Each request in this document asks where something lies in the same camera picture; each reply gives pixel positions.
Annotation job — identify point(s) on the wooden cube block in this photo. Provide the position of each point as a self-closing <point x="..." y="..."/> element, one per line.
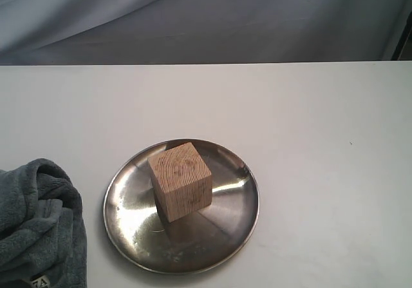
<point x="182" y="181"/>

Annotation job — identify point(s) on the grey fluffy towel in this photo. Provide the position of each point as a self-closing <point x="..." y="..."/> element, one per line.
<point x="43" y="237"/>

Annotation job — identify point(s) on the round stainless steel plate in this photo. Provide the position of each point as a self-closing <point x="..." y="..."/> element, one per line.
<point x="138" y="229"/>

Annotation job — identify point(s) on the grey backdrop cloth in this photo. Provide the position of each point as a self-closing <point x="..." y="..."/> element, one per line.
<point x="67" y="32"/>

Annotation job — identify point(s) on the black vertical stand pole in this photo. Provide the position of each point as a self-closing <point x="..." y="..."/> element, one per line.
<point x="402" y="40"/>

